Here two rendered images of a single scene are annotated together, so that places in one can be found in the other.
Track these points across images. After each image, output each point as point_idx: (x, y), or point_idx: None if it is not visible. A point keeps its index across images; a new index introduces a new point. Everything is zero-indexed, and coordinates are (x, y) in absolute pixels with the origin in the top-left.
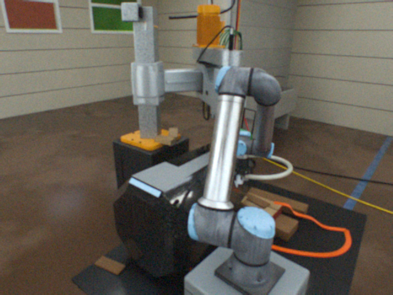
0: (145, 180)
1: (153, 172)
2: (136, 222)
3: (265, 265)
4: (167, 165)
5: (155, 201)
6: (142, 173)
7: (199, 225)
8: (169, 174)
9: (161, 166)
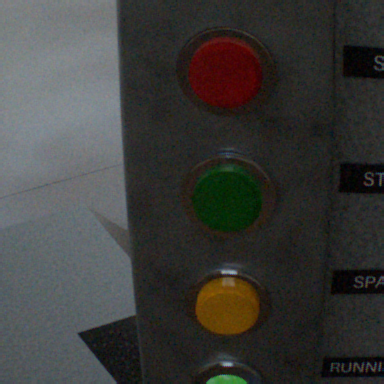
0: (16, 227)
1: (72, 255)
2: None
3: None
4: (118, 306)
5: None
6: (87, 229)
7: None
8: (23, 292)
9: (121, 286)
